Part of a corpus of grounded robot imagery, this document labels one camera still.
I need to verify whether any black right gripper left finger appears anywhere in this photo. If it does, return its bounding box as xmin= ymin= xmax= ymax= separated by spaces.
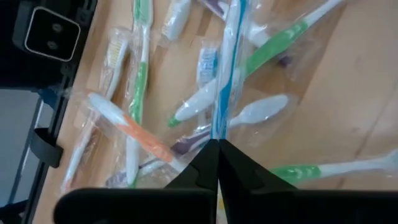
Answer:
xmin=53 ymin=139 xmax=220 ymax=224

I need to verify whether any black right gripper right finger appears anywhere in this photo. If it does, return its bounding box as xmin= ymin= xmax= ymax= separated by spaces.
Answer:
xmin=218 ymin=139 xmax=398 ymax=224

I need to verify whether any green and white toothbrush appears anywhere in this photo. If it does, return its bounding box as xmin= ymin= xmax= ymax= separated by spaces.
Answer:
xmin=125 ymin=0 xmax=155 ymax=190
xmin=269 ymin=149 xmax=398 ymax=185
xmin=167 ymin=0 xmax=345 ymax=128

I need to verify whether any orange and white toothbrush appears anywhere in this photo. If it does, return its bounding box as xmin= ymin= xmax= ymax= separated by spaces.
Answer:
xmin=60 ymin=29 xmax=131 ymax=192
xmin=86 ymin=91 xmax=187 ymax=172

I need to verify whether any blue and white toothbrush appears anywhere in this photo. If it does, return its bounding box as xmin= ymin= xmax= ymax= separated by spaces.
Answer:
xmin=210 ymin=0 xmax=249 ymax=141
xmin=195 ymin=46 xmax=220 ymax=90

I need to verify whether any white wrapped toothbrush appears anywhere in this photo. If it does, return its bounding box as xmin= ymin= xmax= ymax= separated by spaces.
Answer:
xmin=159 ymin=0 xmax=193 ymax=43

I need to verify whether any black cable clip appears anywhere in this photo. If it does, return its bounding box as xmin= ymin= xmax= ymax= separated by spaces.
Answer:
xmin=30 ymin=126 xmax=65 ymax=169

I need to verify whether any black table-level camera box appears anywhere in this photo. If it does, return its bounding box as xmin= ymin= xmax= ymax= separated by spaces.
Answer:
xmin=11 ymin=5 xmax=82 ymax=62

